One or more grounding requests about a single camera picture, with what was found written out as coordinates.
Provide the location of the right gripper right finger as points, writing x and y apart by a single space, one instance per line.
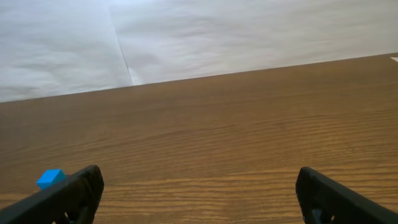
329 199

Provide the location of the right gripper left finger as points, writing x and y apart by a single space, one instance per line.
68 196

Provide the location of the blue cube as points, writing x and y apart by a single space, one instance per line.
49 178

